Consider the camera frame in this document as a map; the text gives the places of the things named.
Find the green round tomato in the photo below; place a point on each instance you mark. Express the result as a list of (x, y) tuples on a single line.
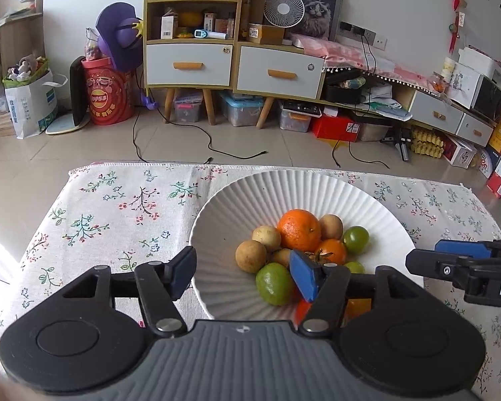
[(355, 267)]

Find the red tomato large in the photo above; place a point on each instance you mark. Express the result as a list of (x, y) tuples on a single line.
[(302, 310)]

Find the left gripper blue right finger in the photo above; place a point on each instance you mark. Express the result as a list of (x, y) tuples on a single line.
[(329, 282)]

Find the purple plush toy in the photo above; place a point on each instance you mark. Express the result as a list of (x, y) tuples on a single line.
[(121, 36)]

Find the light green tomato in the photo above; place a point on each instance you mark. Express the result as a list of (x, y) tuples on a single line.
[(275, 284)]

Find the white paper bag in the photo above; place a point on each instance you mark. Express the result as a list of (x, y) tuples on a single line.
[(33, 107)]

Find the wooden drawer cabinet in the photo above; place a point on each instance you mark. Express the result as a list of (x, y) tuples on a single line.
[(273, 71)]

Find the clear storage box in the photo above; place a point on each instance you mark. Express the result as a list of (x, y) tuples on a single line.
[(187, 106)]

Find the framed cat picture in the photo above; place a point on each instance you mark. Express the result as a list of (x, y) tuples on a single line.
[(321, 20)]

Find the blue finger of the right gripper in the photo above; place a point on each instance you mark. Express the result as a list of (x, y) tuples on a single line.
[(463, 248), (455, 268)]

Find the red box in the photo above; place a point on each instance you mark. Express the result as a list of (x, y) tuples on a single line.
[(340, 128)]

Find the white ribbed plate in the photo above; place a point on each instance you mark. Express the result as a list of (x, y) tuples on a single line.
[(229, 217)]

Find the pink cloth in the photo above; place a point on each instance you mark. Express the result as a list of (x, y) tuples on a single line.
[(359, 56)]

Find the orange tomato in plate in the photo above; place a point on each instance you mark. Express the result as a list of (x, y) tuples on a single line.
[(331, 251)]

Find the small brown longan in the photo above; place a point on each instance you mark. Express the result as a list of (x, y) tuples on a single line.
[(281, 256)]

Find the red snack bucket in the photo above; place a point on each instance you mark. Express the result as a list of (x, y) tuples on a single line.
[(109, 92)]

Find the white desk fan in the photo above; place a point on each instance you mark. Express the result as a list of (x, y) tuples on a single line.
[(280, 15)]

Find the yellow orange tomato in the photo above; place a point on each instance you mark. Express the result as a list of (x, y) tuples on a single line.
[(356, 308)]

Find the large orange mandarin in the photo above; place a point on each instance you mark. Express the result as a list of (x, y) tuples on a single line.
[(300, 230)]

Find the dark green tomato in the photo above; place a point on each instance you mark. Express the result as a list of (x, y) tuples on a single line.
[(355, 240)]

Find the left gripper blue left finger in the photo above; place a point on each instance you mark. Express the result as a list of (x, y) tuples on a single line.
[(156, 280)]

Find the blue lid storage box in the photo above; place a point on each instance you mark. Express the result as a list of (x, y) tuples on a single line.
[(241, 110)]

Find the low wooden tv cabinet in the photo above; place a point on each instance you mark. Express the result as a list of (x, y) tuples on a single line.
[(428, 108)]

